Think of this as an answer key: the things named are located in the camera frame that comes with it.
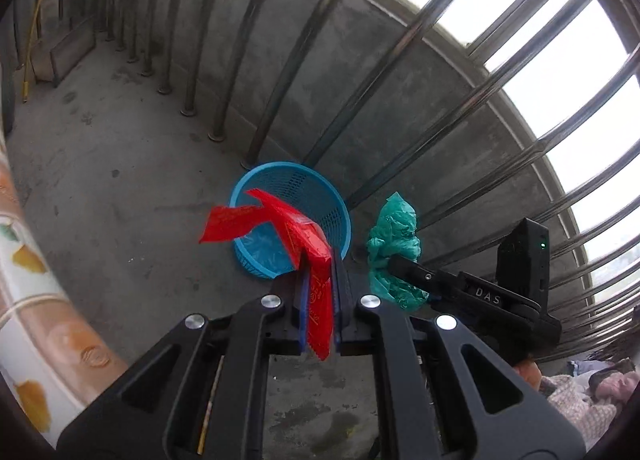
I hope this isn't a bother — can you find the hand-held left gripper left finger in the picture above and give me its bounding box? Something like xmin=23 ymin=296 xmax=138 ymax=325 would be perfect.
xmin=56 ymin=270 xmax=308 ymax=460

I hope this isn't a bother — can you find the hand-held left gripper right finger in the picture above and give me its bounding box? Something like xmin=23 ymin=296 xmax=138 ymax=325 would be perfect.
xmin=334 ymin=259 xmax=586 ymax=460

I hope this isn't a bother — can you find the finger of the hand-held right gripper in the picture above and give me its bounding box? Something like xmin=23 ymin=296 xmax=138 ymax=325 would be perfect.
xmin=389 ymin=256 xmax=463 ymax=298
xmin=429 ymin=296 xmax=483 ymax=336

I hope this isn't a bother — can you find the green plastic bag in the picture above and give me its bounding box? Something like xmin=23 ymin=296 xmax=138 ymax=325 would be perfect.
xmin=366 ymin=191 xmax=431 ymax=312

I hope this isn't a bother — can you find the red plastic wrapper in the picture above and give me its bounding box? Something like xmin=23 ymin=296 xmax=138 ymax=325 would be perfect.
xmin=199 ymin=189 xmax=333 ymax=361

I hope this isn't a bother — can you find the blue plastic basket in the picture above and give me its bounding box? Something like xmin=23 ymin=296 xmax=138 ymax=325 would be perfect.
xmin=229 ymin=161 xmax=352 ymax=280

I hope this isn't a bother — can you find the person's right hand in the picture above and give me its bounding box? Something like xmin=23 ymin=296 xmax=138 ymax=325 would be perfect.
xmin=515 ymin=359 xmax=543 ymax=393

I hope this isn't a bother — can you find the beige flat shoe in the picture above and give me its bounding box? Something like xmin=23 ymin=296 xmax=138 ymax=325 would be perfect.
xmin=589 ymin=357 xmax=640 ymax=403

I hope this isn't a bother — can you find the metal railing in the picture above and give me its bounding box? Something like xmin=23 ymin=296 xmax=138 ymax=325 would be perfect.
xmin=10 ymin=0 xmax=640 ymax=366

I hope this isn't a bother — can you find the wooden box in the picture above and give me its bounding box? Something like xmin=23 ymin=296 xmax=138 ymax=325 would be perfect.
xmin=30 ymin=15 xmax=98 ymax=88

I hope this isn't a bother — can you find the yellow pole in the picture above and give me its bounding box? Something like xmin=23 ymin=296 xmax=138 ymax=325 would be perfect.
xmin=20 ymin=0 xmax=66 ymax=101

